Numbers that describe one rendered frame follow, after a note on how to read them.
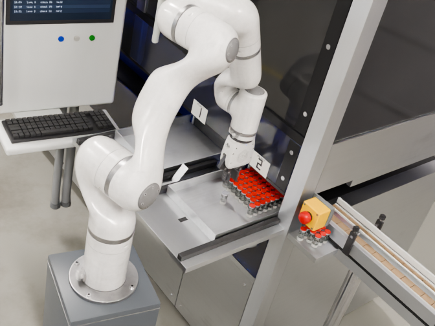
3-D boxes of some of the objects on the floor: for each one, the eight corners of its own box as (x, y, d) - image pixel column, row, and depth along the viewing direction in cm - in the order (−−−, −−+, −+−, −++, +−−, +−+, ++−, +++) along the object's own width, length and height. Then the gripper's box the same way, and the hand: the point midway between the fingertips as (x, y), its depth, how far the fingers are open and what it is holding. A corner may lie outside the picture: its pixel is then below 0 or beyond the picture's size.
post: (231, 374, 256) (437, -193, 138) (240, 385, 252) (459, -186, 134) (219, 380, 252) (421, -197, 134) (228, 392, 248) (443, -190, 130)
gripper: (254, 121, 195) (240, 167, 205) (214, 131, 185) (202, 178, 196) (268, 134, 191) (254, 180, 201) (229, 144, 181) (216, 193, 191)
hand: (230, 174), depth 197 cm, fingers open, 3 cm apart
